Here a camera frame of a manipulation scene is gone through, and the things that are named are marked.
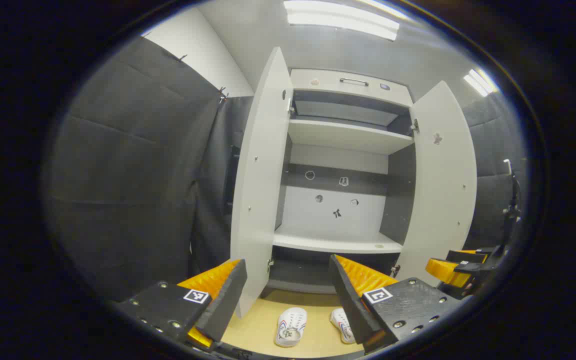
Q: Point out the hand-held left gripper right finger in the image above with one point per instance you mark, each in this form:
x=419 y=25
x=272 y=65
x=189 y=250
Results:
x=350 y=310

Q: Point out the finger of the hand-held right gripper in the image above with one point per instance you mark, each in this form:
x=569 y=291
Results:
x=443 y=271
x=468 y=256

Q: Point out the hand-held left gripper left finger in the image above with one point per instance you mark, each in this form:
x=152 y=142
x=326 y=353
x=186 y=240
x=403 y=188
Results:
x=225 y=305

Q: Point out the white shoe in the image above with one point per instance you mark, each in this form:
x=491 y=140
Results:
x=340 y=322
x=291 y=325

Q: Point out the white cabinet door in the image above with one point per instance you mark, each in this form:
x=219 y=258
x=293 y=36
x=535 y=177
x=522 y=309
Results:
x=258 y=190
x=440 y=190

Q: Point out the white shoe cabinet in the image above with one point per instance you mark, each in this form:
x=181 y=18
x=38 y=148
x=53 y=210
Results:
x=338 y=135

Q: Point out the white cabinet shelf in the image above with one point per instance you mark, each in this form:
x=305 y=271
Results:
x=343 y=136
x=333 y=242

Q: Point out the white cabinet drawer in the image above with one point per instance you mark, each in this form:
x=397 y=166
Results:
x=318 y=85

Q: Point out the black backdrop cloth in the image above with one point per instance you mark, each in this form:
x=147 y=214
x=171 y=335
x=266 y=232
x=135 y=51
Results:
x=128 y=175
x=493 y=150
x=208 y=200

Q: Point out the small ceiling light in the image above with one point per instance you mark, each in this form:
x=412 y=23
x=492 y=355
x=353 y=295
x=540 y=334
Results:
x=479 y=82

